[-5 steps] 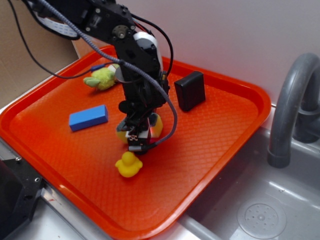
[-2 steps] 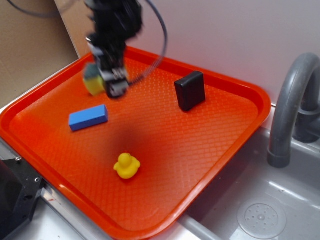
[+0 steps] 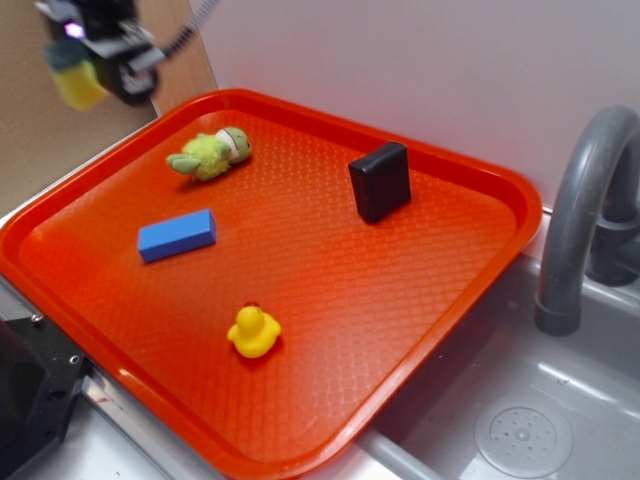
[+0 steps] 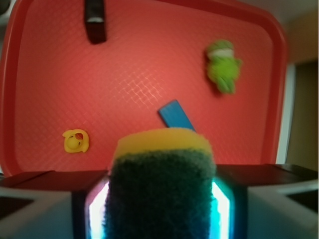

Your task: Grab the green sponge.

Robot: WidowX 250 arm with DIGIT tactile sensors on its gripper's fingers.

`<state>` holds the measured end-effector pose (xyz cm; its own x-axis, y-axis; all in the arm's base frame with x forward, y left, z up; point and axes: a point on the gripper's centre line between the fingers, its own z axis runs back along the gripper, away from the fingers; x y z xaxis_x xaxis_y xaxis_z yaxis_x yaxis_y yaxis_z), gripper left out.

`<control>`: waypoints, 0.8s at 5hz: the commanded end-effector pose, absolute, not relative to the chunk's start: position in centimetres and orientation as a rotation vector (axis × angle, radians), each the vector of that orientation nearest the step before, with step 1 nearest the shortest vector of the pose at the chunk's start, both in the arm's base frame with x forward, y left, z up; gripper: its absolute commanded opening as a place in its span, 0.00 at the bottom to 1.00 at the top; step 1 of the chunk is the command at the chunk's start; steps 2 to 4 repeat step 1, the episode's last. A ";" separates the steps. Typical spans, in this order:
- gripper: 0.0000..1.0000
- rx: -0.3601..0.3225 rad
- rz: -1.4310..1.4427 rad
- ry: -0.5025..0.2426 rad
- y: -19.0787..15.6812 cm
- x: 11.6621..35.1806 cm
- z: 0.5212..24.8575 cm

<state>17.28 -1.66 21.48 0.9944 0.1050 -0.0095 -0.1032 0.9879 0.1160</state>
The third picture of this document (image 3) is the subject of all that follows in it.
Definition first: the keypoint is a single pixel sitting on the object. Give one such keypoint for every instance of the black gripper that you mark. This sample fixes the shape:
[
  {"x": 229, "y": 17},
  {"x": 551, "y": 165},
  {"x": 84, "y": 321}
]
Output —
[{"x": 119, "y": 47}]

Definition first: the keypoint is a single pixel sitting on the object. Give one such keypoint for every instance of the green and yellow sponge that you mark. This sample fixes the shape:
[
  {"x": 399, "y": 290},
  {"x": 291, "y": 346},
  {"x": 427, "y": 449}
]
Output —
[{"x": 73, "y": 74}]

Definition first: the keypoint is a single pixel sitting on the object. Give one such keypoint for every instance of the green plush frog toy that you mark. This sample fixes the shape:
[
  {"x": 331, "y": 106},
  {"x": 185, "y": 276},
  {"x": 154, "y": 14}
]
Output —
[{"x": 208, "y": 156}]

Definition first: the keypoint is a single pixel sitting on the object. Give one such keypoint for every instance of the blue rectangular block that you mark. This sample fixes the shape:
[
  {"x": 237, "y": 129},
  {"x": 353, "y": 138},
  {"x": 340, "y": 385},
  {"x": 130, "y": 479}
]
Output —
[{"x": 177, "y": 235}]

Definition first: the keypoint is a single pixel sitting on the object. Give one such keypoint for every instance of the black rectangular block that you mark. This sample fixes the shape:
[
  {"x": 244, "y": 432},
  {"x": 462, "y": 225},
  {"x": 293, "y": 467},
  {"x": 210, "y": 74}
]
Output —
[{"x": 381, "y": 181}]

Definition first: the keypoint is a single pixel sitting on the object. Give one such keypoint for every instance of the yellow rubber duck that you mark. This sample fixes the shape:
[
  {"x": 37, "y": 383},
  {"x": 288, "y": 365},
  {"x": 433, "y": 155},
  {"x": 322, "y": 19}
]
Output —
[{"x": 254, "y": 332}]

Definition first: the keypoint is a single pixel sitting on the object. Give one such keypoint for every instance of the red plastic tray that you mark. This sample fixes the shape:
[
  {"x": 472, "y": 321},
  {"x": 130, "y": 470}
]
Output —
[{"x": 361, "y": 305}]

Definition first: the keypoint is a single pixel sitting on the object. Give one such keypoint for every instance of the grey toy faucet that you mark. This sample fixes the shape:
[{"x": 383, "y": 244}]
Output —
[{"x": 594, "y": 228}]

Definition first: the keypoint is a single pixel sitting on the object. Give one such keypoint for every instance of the grey toy sink basin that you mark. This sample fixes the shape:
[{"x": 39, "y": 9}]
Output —
[{"x": 498, "y": 399}]

